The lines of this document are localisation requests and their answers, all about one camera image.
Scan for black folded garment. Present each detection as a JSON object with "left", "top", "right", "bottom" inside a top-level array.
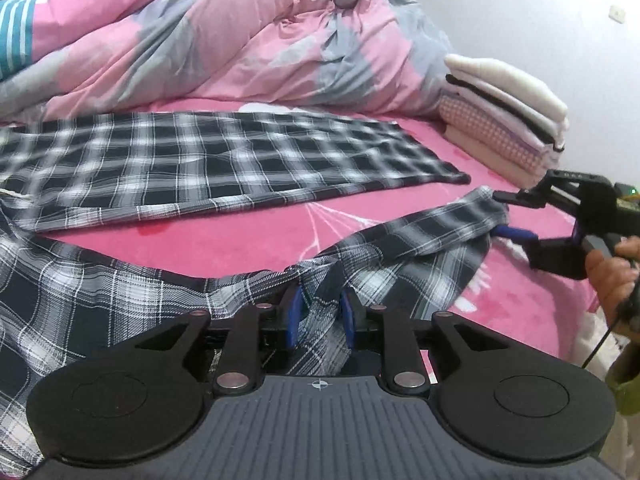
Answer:
[{"left": 446, "top": 74, "right": 566, "bottom": 153}]

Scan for pink grey floral duvet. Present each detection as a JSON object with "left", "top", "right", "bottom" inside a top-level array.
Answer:
[{"left": 0, "top": 0, "right": 468, "bottom": 123}]

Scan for person's right hand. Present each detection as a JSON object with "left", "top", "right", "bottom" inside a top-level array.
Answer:
[{"left": 586, "top": 237, "right": 640, "bottom": 333}]

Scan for white folded garment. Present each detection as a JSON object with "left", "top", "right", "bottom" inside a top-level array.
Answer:
[{"left": 445, "top": 82, "right": 563, "bottom": 161}]

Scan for pink floral bed sheet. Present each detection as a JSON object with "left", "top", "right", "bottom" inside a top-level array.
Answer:
[{"left": 0, "top": 105, "right": 626, "bottom": 376}]

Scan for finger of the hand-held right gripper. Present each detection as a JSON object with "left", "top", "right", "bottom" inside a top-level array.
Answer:
[
  {"left": 492, "top": 170, "right": 608, "bottom": 208},
  {"left": 492, "top": 226, "right": 586, "bottom": 278}
]

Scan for black cable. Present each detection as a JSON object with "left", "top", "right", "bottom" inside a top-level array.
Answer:
[{"left": 580, "top": 305, "right": 621, "bottom": 368}]

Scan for black white plaid pants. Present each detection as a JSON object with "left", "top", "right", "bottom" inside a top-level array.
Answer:
[{"left": 0, "top": 110, "right": 511, "bottom": 466}]

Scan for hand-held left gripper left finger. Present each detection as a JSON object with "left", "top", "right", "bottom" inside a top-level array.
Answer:
[{"left": 134, "top": 284, "right": 307, "bottom": 395}]

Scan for blue striped plush cushion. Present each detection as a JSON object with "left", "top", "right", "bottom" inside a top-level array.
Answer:
[{"left": 0, "top": 0, "right": 37, "bottom": 81}]

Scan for beige folded cloth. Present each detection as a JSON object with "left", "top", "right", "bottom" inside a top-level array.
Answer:
[{"left": 445, "top": 125, "right": 538, "bottom": 186}]

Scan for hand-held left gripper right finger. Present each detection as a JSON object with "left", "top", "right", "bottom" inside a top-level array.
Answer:
[{"left": 339, "top": 290, "right": 493, "bottom": 395}]

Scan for stack of folded clothes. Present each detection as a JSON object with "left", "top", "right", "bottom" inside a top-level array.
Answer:
[{"left": 444, "top": 54, "right": 570, "bottom": 133}]

